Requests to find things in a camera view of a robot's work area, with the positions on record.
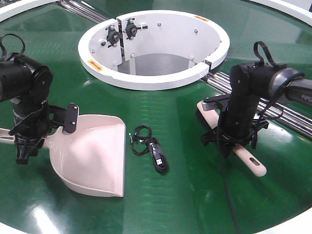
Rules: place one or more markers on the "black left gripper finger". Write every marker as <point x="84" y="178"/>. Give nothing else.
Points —
<point x="26" y="148"/>

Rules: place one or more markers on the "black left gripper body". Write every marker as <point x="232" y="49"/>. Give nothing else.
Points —
<point x="33" y="121"/>

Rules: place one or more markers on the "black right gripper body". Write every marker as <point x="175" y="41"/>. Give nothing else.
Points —
<point x="235" y="122"/>

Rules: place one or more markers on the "pink hand brush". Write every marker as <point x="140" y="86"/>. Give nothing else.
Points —
<point x="211" y="118"/>

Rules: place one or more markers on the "pink plastic dustpan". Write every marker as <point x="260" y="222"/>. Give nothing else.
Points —
<point x="91" y="160"/>

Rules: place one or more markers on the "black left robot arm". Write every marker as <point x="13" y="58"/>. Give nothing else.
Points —
<point x="26" y="83"/>

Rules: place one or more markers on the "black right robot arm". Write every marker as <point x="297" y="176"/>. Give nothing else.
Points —
<point x="256" y="86"/>

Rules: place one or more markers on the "orange warning label front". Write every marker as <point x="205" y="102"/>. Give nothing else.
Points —
<point x="96" y="65"/>

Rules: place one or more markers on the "orange warning label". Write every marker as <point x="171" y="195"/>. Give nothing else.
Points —
<point x="201" y="18"/>
<point x="96" y="65"/>

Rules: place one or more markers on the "white outer rim left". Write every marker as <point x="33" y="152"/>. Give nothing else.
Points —
<point x="15" y="8"/>

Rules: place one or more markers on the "white rim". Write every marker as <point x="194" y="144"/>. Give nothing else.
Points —
<point x="301" y="11"/>
<point x="15" y="8"/>

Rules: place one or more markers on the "orange warning label back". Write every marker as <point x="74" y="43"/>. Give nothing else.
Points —
<point x="201" y="18"/>

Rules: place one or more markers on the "steel rollers top left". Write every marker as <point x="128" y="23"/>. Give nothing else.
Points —
<point x="83" y="9"/>

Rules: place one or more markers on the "white outer rim right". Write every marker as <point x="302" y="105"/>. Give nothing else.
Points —
<point x="301" y="11"/>

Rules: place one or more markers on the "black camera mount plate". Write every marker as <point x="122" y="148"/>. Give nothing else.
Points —
<point x="71" y="118"/>

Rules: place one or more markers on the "black bearing mount left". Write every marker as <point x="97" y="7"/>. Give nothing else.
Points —
<point x="113" y="36"/>

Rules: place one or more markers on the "black bearing mount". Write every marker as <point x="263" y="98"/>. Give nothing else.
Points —
<point x="113" y="36"/>
<point x="131" y="29"/>

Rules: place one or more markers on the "black bearing mount right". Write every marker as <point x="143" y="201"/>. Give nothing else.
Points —
<point x="131" y="29"/>

